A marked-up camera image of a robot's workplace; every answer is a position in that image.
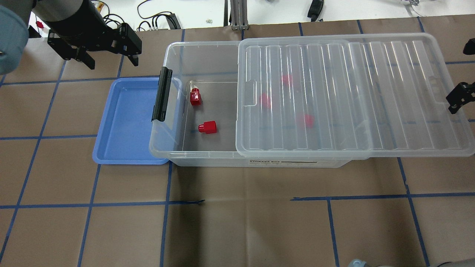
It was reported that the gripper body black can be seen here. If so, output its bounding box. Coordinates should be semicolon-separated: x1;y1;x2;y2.
47;18;142;61
463;38;475;55

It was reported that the clear plastic box lid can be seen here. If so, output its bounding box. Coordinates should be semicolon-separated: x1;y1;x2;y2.
235;33;474;160

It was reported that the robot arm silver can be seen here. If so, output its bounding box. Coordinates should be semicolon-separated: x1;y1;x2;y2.
0;0;142;75

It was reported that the blue plastic tray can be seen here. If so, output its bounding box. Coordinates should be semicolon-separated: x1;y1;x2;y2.
92;77;168;165

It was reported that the clear plastic storage box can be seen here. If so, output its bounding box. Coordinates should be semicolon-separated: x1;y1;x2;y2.
148;41;349;168

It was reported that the black power adapter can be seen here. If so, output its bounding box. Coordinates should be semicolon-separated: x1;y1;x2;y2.
307;0;324;22

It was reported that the black box latch handle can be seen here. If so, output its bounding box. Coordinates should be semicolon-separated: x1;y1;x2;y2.
151;66;173;122

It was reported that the aluminium frame post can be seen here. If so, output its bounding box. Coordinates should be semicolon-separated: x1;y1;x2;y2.
230;0;249;30

